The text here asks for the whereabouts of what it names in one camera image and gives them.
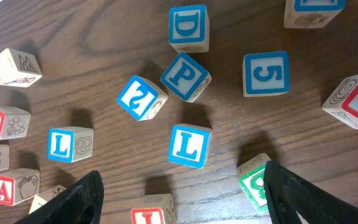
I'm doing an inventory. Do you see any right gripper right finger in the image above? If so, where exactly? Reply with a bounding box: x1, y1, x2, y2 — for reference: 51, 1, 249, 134
264, 161, 358, 224

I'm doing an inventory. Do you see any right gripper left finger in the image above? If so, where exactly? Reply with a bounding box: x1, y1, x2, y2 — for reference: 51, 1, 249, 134
15, 170, 104, 224

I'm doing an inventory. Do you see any blue letter L block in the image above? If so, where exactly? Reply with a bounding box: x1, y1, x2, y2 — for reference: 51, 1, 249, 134
47, 126, 94, 163

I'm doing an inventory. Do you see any green letter B block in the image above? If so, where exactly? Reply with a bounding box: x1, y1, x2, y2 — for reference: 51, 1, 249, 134
237, 153, 270, 214

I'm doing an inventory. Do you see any yellow block centre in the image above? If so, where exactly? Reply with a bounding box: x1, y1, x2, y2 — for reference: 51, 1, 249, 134
29, 185, 66, 214

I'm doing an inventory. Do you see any red letter I block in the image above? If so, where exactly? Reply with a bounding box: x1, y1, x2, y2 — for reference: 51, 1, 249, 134
131, 194, 177, 224

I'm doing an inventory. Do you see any red letter A block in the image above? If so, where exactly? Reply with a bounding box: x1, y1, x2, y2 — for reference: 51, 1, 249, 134
0, 168, 40, 206

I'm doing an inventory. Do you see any blue number 1 block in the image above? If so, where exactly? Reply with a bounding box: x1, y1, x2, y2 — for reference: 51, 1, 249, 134
168, 123, 213, 169

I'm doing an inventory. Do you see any red letter U block right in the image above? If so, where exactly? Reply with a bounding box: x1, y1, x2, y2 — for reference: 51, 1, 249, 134
322, 75, 358, 129

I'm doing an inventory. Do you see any red letter u block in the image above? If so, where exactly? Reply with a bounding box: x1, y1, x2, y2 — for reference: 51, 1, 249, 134
322, 75, 358, 129
0, 106, 32, 140

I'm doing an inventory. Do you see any red letter U block left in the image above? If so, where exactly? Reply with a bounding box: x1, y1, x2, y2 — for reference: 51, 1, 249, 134
0, 106, 32, 140

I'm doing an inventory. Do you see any blue number 5 block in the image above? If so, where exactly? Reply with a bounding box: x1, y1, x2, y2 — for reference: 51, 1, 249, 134
242, 51, 290, 97

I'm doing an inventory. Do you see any blue number 2 block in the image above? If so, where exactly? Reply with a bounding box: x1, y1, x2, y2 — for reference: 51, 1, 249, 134
116, 75, 168, 121

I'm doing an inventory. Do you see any blue letter P block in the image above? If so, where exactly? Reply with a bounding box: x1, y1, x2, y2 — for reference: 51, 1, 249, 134
160, 52, 212, 103

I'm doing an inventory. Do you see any yellow block top row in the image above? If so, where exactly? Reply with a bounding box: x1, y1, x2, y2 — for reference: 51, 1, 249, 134
0, 48, 43, 88

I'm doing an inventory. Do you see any blue letter Q block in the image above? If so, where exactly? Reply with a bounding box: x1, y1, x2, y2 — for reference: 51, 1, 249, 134
283, 0, 346, 29

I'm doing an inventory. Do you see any blue letter D block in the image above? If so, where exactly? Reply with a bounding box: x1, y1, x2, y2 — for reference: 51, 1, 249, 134
168, 4, 210, 54

